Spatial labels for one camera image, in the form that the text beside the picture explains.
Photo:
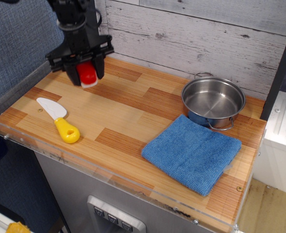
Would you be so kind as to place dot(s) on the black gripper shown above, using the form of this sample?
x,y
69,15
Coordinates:
x,y
78,47

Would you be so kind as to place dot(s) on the red toy sushi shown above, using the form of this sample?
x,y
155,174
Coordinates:
x,y
87,74

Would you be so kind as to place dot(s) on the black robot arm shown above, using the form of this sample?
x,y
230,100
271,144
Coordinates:
x,y
71,14

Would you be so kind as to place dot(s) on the grey metal cabinet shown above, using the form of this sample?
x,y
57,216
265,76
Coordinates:
x,y
141,199

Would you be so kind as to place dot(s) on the small steel pot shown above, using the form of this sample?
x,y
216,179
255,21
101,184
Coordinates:
x,y
213,102

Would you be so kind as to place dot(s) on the blue folded cloth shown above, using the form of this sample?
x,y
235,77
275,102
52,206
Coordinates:
x,y
191,154

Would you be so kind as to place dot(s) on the silver button panel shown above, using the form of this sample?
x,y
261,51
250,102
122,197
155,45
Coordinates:
x,y
109,219

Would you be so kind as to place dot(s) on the white metal box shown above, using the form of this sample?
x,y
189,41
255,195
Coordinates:
x,y
270,165

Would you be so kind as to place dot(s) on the black vertical post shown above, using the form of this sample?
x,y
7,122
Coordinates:
x,y
94,19

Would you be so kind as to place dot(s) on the yellow handled toy knife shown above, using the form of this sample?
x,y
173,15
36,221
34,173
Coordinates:
x,y
68,132

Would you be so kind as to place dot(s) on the dark right frame post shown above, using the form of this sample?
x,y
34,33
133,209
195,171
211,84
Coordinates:
x,y
275,88

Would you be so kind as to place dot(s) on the clear acrylic guard rail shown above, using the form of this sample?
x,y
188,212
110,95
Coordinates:
x,y
101,131

